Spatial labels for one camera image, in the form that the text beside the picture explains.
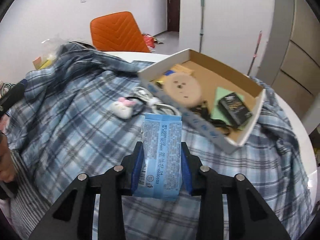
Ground black small box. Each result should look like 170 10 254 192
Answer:
218 92 252 128

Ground black hair tie cords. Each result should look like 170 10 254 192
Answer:
190 100 233 137

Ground green handled mop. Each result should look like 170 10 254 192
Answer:
199 0 205 52

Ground blue yellow small packet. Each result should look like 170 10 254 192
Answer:
155 70 175 86

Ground red trash pile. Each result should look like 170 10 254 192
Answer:
142 33 164 49

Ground pink handled broom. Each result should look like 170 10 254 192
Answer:
247 30 263 76

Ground dark brown door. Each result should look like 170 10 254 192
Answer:
167 0 180 32

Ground orange chair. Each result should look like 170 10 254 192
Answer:
90 11 150 53

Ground person left hand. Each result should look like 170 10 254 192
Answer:
0 132 16 183

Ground round beige plush face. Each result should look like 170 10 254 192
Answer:
163 72 202 108

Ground shallow cardboard box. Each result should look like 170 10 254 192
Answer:
138 49 266 154

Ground white cable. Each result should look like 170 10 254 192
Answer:
133 87 182 117

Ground yellow snack box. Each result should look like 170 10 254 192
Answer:
169 64 194 75

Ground green paper card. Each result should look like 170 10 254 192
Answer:
210 87 252 130

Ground gold refrigerator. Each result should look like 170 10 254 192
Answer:
256 0 319 117

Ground clear plastic bag clutter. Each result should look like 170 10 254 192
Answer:
33 37 67 70

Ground light blue tissue pack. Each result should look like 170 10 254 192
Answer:
134 113 182 201

